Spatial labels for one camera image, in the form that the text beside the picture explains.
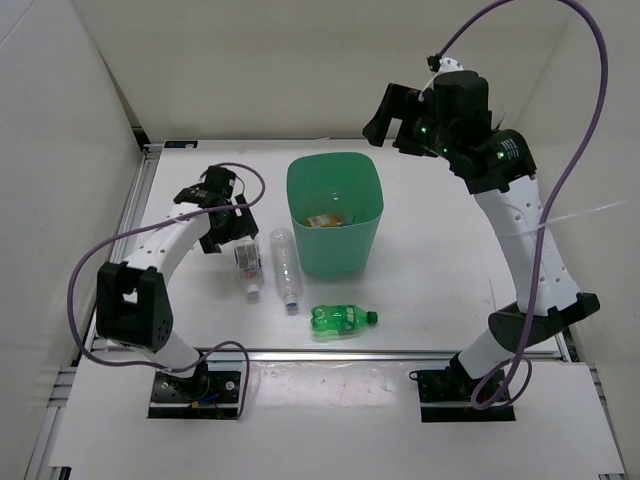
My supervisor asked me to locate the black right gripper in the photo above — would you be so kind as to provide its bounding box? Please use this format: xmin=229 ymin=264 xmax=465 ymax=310
xmin=363 ymin=84 xmax=459 ymax=161

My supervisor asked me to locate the clear bottle red label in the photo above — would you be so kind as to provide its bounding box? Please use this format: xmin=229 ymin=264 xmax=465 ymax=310
xmin=234 ymin=238 xmax=264 ymax=302

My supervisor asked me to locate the clear unlabelled plastic bottle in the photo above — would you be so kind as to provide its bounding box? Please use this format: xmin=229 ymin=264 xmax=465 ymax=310
xmin=269 ymin=228 xmax=302 ymax=311

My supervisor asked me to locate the orange plastic bottle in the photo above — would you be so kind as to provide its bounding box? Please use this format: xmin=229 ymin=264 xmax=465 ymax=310
xmin=305 ymin=214 xmax=346 ymax=228

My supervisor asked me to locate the green soda bottle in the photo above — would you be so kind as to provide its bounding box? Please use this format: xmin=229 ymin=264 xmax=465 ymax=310
xmin=310 ymin=305 xmax=378 ymax=340

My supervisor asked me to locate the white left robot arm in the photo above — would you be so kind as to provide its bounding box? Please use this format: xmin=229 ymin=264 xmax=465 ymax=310
xmin=97 ymin=180 xmax=258 ymax=400

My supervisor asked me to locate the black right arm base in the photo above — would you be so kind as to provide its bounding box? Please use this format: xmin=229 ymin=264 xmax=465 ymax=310
xmin=408 ymin=366 xmax=516 ymax=423

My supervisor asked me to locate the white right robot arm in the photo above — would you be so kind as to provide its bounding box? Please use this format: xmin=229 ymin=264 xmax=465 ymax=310
xmin=363 ymin=72 xmax=600 ymax=400

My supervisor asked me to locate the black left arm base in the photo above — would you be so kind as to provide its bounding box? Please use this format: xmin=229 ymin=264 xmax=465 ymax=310
xmin=147 ymin=362 xmax=246 ymax=420

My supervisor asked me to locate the green plastic bin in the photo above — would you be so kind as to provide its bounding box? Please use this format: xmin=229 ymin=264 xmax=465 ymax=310
xmin=286 ymin=152 xmax=384 ymax=277

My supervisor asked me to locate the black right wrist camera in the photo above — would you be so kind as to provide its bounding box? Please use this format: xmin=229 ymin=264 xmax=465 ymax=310
xmin=433 ymin=70 xmax=492 ymax=126

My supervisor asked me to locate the aluminium left rail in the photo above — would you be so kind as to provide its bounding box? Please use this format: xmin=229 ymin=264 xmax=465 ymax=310
xmin=66 ymin=143 xmax=165 ymax=369

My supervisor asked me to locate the aluminium rail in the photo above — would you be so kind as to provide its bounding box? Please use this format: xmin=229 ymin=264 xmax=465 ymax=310
xmin=66 ymin=143 xmax=165 ymax=369
xmin=92 ymin=346 xmax=562 ymax=362

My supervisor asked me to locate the aluminium front rail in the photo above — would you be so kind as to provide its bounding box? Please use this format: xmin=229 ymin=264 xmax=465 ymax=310
xmin=92 ymin=346 xmax=562 ymax=362

